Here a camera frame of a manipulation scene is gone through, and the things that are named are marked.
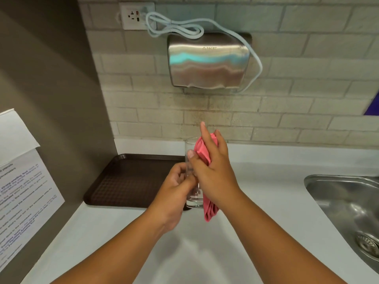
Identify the person's left hand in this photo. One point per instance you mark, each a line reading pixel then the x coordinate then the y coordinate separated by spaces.
pixel 168 201

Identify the blank white paper sheet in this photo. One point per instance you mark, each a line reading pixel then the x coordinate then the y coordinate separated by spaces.
pixel 14 133

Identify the dark brown plastic tray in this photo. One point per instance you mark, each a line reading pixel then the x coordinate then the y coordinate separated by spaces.
pixel 127 180

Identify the person's left forearm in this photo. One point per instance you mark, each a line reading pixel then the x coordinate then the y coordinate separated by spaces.
pixel 118 251

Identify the blue wall sign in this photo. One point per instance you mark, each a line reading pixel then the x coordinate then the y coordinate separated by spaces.
pixel 374 104

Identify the person's right hand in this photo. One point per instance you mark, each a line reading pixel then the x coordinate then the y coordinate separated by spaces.
pixel 216 177

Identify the stainless steel sink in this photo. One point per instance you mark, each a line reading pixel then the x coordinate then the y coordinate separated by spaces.
pixel 343 201

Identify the clear drinking glass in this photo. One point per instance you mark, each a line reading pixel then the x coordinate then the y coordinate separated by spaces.
pixel 189 146

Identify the metal sink drain strainer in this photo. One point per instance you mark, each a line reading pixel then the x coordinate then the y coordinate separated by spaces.
pixel 368 244

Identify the printed white paper notice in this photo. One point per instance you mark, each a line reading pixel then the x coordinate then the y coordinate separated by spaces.
pixel 23 198

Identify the stainless steel hand dryer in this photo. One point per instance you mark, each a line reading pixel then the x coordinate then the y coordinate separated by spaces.
pixel 207 62

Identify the white wall socket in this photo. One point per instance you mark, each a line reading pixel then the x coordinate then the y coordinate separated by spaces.
pixel 133 16

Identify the person's right forearm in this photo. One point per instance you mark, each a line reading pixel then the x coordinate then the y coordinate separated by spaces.
pixel 275 245

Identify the pink cleaning cloth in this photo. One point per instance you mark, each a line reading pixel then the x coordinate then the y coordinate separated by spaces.
pixel 202 150

